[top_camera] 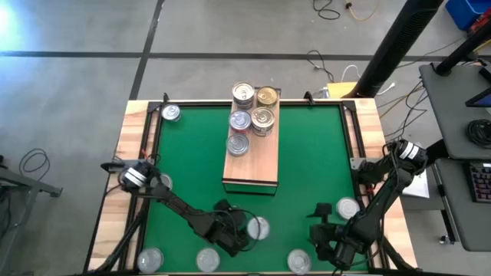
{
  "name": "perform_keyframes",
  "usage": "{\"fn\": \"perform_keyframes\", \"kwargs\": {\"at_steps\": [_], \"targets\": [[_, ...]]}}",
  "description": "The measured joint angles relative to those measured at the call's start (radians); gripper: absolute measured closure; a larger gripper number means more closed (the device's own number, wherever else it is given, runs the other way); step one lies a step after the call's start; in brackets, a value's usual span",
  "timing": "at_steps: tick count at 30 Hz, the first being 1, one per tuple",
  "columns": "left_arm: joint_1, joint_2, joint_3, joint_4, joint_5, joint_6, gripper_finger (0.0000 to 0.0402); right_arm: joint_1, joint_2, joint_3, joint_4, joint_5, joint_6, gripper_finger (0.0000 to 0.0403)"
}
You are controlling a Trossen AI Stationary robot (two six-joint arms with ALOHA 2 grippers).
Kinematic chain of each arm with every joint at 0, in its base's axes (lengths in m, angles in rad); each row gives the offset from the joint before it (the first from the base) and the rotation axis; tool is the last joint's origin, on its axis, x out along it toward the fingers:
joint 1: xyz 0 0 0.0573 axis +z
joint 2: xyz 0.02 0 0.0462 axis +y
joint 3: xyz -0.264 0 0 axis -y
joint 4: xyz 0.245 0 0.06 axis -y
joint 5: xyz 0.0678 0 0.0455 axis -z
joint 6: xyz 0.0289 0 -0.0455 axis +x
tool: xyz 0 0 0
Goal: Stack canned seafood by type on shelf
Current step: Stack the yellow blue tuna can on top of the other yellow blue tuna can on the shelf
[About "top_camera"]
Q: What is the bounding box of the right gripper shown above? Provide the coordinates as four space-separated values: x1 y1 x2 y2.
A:
305 202 346 270

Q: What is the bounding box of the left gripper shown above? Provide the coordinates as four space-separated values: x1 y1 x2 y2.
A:
209 199 252 258

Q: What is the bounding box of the wooden shelf black metal frame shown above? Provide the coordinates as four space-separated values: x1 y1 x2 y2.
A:
221 87 281 196

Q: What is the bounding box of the red seafood can silver lid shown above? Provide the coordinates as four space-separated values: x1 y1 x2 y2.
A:
226 133 251 157
228 109 253 135

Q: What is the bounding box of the green seafood can gold lid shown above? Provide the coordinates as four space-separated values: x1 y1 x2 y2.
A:
255 85 280 110

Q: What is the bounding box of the green seafood can silver lid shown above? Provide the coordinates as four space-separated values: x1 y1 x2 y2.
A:
159 172 174 192

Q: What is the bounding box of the teal seafood can silver lid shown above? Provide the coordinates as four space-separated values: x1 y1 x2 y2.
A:
160 103 182 123

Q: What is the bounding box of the green table mat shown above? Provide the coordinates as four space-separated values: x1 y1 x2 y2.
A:
147 105 365 274

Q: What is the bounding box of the white paper sheet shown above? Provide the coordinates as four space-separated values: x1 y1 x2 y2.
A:
398 168 430 199

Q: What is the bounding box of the cardboard box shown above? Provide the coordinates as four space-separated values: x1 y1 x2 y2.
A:
325 80 358 100

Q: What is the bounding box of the black desk leg bar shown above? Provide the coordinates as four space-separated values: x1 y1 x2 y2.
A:
421 138 450 166

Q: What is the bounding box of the grey desk top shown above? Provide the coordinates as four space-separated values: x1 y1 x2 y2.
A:
417 61 491 160
433 156 491 253

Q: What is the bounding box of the black keyboard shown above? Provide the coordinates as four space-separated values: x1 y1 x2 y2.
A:
465 160 491 204

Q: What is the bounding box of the black corrugated column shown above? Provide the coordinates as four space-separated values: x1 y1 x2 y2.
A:
351 0 446 99

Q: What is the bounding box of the tablet with blue screen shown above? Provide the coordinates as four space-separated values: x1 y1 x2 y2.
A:
465 86 491 109

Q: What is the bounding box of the black desk pole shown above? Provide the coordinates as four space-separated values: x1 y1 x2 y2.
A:
434 21 491 77

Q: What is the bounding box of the grey metal stand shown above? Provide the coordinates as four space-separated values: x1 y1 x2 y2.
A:
0 155 64 269

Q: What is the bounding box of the red box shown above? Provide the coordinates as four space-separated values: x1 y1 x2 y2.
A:
470 15 491 35

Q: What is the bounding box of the blue plastic bin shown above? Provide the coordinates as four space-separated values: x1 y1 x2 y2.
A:
444 0 491 31

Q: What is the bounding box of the black cable sleeve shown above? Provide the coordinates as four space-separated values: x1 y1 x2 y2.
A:
94 191 149 274
377 237 410 274

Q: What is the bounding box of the floor cable bundle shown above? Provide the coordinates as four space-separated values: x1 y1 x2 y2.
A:
382 78 430 140

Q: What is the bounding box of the white floor cable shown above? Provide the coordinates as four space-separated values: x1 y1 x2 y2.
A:
339 64 396 96

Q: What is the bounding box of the coiled black cable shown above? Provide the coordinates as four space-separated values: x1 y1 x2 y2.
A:
465 118 491 150

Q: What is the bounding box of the yellow floor cable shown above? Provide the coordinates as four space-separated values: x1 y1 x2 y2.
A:
344 0 381 22

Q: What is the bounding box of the black floor cable loop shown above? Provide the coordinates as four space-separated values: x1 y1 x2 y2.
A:
18 147 51 178

